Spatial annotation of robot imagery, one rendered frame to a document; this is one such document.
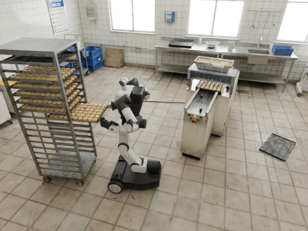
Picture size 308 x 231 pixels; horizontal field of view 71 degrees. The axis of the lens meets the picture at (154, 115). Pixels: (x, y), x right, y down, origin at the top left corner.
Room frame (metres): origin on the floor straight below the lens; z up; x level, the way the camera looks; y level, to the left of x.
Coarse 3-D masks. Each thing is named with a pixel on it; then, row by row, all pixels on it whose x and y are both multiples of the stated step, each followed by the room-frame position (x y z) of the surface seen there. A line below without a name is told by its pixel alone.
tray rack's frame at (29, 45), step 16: (0, 48) 2.07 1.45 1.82; (16, 48) 2.08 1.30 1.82; (32, 48) 2.08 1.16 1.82; (48, 48) 2.08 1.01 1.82; (64, 48) 2.16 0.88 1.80; (0, 64) 2.08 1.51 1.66; (16, 112) 2.06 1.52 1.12; (32, 112) 2.30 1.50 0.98; (48, 160) 2.29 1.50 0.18; (48, 176) 2.04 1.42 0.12; (64, 176) 2.02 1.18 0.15; (80, 176) 2.02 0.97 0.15
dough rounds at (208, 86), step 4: (200, 84) 3.30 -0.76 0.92; (204, 84) 3.30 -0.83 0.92; (208, 84) 3.31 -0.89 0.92; (212, 84) 3.31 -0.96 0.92; (216, 84) 3.31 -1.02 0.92; (220, 84) 3.31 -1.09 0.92; (208, 88) 3.19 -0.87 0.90; (212, 88) 3.19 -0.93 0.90; (216, 88) 3.18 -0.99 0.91; (220, 88) 3.15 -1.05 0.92
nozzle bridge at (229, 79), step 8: (192, 64) 3.55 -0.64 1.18; (192, 72) 3.36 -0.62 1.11; (200, 72) 3.30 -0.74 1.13; (208, 72) 3.17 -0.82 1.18; (216, 72) 3.17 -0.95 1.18; (232, 72) 3.17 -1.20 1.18; (208, 80) 3.20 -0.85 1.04; (224, 80) 3.14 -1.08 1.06; (232, 80) 3.02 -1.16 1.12; (232, 88) 3.10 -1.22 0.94
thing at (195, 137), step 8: (200, 96) 3.03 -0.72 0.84; (208, 96) 3.04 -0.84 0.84; (192, 104) 2.77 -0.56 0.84; (200, 104) 2.77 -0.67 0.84; (208, 104) 2.77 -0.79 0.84; (184, 112) 2.60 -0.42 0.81; (192, 112) 2.55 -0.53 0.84; (200, 112) 2.55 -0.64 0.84; (184, 120) 2.59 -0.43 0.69; (208, 120) 2.51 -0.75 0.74; (184, 128) 2.59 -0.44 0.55; (192, 128) 2.54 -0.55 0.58; (200, 128) 2.49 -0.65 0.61; (208, 128) 2.63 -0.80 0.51; (184, 136) 2.58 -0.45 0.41; (192, 136) 2.53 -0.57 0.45; (200, 136) 2.48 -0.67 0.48; (208, 136) 2.77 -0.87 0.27; (184, 144) 2.58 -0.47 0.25; (192, 144) 2.52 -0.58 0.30; (200, 144) 2.48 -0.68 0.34; (184, 152) 2.57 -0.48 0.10; (192, 152) 2.52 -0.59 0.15; (200, 152) 2.47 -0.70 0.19
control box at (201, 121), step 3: (192, 114) 2.52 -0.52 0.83; (195, 114) 2.50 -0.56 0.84; (198, 114) 2.50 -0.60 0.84; (186, 117) 2.55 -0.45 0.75; (189, 117) 2.53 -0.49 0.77; (192, 117) 2.51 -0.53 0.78; (195, 117) 2.50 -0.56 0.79; (198, 117) 2.48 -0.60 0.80; (186, 120) 2.55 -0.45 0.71; (189, 120) 2.53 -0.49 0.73; (192, 120) 2.51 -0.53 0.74; (195, 120) 2.50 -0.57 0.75; (201, 120) 2.46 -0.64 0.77; (198, 123) 2.47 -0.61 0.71; (201, 123) 2.46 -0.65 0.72
